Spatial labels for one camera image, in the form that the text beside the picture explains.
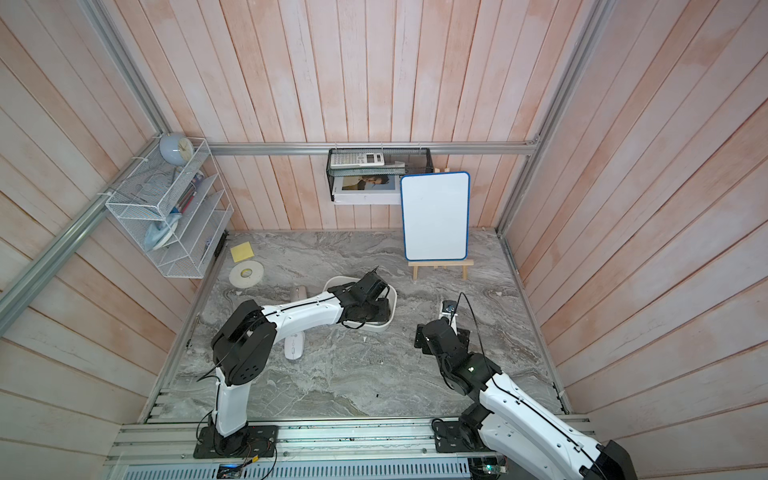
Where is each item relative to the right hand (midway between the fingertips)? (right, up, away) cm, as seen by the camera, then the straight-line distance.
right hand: (434, 325), depth 83 cm
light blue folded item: (-79, +27, 0) cm, 83 cm away
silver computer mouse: (-44, +7, +18) cm, 48 cm away
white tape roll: (-65, +13, +24) cm, 70 cm away
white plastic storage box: (-13, +10, -7) cm, 18 cm away
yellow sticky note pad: (-69, +22, +31) cm, 79 cm away
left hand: (-14, +1, +9) cm, 17 cm away
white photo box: (-20, +41, +10) cm, 47 cm away
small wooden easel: (+13, +17, +17) cm, 27 cm away
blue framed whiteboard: (+2, +32, +7) cm, 33 cm away
